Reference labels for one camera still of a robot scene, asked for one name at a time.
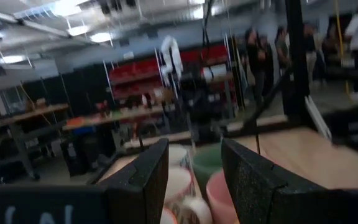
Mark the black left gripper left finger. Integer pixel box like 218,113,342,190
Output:
98,139,170,224

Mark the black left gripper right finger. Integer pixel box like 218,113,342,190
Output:
221,139,323,224

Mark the pink faceted mug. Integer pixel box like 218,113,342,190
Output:
206,169,241,224

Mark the grey ikat mug red rim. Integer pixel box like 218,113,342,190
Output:
165,166,197,203

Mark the green faceted mug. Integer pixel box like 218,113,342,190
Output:
193,143,224,200

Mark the wooden workbench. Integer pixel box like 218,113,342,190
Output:
0,103,70,181
62,105,165,147

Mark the red bin shelving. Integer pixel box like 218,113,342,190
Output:
108,43,230,101

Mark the white hanging ring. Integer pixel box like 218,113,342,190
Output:
160,35,184,87

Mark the black station frame post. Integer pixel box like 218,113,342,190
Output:
284,0,310,124

